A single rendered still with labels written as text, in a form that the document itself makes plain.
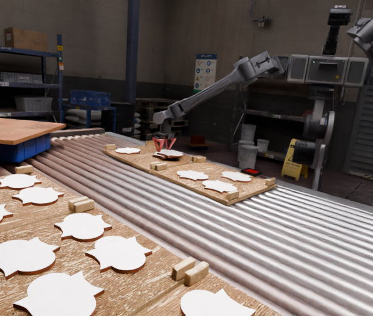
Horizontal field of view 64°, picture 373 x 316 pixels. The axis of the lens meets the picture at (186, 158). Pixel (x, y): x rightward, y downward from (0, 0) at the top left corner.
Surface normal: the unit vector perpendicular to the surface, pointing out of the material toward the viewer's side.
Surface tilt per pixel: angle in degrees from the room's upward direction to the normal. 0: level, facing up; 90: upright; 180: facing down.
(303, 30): 90
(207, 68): 90
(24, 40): 89
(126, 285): 0
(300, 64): 90
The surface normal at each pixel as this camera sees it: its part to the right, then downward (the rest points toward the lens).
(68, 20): 0.76, 0.22
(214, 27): -0.65, 0.13
